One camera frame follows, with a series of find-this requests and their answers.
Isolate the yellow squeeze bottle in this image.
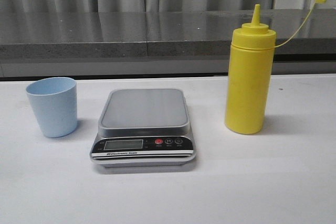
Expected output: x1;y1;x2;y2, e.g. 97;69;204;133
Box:
224;0;328;135

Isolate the light blue plastic cup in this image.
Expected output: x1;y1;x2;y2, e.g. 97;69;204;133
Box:
26;77;78;138

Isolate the silver electronic kitchen scale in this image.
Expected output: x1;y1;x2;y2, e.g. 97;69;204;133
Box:
90;88;196;168

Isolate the grey stone counter ledge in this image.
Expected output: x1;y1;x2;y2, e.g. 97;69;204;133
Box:
1;9;335;61

